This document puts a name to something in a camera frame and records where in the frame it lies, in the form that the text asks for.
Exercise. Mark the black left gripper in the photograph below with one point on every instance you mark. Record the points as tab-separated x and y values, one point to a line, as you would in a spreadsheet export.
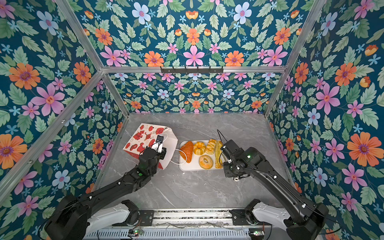
147	149

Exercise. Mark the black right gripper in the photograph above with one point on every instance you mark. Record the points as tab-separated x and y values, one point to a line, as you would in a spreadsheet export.
227	173

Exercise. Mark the red white paper bag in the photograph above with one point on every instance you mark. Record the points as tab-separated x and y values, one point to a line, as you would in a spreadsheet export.
145	136

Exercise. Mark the long yellow fake bread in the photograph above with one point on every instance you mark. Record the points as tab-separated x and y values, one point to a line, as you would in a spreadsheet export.
218	153

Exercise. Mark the golden croissant fake bread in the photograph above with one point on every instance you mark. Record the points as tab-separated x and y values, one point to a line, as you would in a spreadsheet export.
210	147

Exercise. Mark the orange round fake bread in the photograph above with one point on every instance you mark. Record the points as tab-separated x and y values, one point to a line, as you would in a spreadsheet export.
206	162

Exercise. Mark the yellow bundt fake bread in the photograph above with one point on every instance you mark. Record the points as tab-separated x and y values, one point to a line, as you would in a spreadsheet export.
199	148

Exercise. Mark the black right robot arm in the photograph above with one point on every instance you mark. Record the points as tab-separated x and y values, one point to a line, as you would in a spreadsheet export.
300	217

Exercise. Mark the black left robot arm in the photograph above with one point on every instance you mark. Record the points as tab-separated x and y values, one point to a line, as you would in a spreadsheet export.
75	217

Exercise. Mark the white plastic tray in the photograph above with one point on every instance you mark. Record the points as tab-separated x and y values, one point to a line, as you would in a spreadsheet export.
194	164

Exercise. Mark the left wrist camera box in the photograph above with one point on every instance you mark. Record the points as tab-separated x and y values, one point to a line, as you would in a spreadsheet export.
158	144

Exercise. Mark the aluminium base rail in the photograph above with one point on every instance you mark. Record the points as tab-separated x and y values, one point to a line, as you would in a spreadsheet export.
195	217

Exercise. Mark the black hook rail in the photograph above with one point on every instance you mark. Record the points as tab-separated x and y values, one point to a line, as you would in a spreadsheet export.
191	70

